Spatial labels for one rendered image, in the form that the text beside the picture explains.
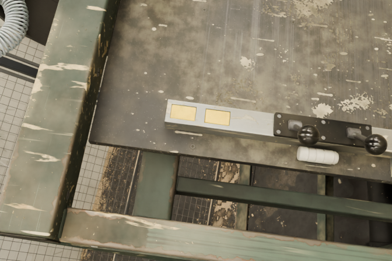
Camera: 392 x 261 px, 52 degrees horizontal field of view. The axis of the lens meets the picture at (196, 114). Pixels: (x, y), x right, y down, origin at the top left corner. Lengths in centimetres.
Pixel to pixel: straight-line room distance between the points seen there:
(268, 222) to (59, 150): 231
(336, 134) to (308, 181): 190
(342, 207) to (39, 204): 60
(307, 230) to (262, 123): 191
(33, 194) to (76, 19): 35
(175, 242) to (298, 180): 211
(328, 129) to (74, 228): 52
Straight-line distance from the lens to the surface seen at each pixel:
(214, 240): 76
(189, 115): 82
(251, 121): 83
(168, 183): 85
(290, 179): 286
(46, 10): 145
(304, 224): 272
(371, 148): 76
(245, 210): 194
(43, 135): 77
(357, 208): 95
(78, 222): 77
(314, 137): 72
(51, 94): 80
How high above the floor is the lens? 207
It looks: 31 degrees down
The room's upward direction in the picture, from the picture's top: 69 degrees counter-clockwise
